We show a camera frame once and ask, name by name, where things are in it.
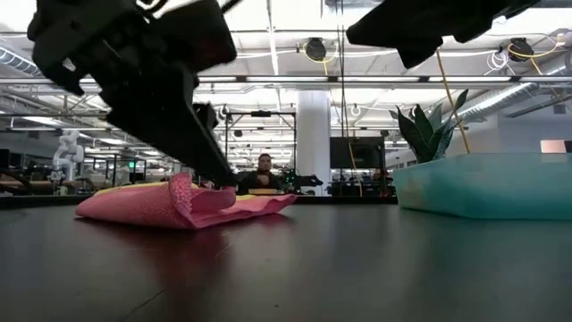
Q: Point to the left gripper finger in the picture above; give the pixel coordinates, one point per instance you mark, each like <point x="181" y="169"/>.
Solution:
<point x="187" y="138"/>

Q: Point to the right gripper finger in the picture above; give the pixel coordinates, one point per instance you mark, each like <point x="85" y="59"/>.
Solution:
<point x="402" y="31"/>

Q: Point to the pink microfiber towel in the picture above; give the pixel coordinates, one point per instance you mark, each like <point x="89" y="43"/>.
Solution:
<point x="134" y="205"/>

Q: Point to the black background robot arm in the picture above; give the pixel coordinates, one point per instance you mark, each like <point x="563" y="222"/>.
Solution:
<point x="308" y="180"/>

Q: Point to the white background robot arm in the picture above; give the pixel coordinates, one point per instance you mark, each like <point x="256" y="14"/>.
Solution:
<point x="67" y="154"/>

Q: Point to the yellow microfiber towel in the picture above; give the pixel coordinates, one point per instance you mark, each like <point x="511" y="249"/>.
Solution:
<point x="147" y="183"/>

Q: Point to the person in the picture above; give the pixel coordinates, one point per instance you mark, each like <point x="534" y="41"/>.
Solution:
<point x="264" y="163"/>

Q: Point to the potted snake plant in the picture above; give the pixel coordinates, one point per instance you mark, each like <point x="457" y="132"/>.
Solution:
<point x="424" y="134"/>

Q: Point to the white building column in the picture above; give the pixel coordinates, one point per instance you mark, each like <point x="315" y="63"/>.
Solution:
<point x="313" y="134"/>

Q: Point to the black monitor screen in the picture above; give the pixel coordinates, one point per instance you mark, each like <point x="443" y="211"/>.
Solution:
<point x="353" y="154"/>

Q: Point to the teal plastic bin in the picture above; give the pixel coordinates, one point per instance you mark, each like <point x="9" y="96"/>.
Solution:
<point x="491" y="188"/>

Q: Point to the silver ventilation duct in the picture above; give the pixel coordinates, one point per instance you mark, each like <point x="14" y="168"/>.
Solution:
<point x="505" y="98"/>

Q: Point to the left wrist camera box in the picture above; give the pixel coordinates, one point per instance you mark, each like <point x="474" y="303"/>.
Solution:
<point x="196" y="36"/>

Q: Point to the black background frame rig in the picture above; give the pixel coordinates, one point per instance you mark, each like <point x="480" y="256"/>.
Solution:
<point x="295" y="134"/>

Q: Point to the pink wall panel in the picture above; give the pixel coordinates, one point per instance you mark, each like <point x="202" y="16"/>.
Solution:
<point x="552" y="146"/>

